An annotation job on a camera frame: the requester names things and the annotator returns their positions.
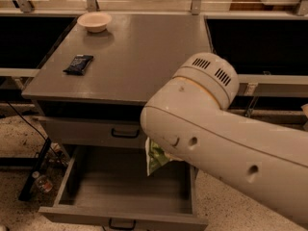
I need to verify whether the green jalapeno chip bag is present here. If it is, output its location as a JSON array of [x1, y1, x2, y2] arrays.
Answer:
[[145, 138, 181, 176]]

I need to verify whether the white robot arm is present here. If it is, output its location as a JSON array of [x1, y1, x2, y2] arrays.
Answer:
[[141, 52, 308, 226]]

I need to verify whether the grey drawer cabinet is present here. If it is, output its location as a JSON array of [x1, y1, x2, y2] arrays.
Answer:
[[21, 13, 223, 231]]

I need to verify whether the closed upper grey drawer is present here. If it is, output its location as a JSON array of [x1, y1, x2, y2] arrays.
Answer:
[[38, 116, 147, 148]]

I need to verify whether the open lower grey drawer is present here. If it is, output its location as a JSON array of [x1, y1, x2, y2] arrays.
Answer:
[[39, 146, 207, 231]]

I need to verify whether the dark blue snack packet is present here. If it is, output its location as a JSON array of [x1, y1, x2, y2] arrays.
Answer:
[[64, 55, 93, 76]]

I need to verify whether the white paper bowl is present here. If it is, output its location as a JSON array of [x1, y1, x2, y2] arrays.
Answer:
[[77, 12, 112, 33]]

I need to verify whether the black bar on floor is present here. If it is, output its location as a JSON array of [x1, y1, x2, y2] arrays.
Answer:
[[18, 138, 51, 201]]

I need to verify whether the plastic bottle on floor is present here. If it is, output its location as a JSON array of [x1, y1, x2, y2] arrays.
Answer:
[[32, 171, 53, 193]]

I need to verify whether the black upper drawer handle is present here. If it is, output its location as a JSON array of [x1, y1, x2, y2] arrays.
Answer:
[[111, 128, 140, 139]]

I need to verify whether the black drawer handle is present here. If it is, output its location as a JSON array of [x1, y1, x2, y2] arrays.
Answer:
[[111, 128, 140, 139], [108, 218, 137, 231]]

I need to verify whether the black cable on floor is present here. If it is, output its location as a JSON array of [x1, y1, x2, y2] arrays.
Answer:
[[4, 100, 66, 168]]

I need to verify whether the black lower drawer handle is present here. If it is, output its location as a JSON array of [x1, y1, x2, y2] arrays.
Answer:
[[108, 218, 137, 231]]

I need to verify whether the grey metal rail frame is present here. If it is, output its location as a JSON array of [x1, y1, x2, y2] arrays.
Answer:
[[0, 0, 308, 98]]

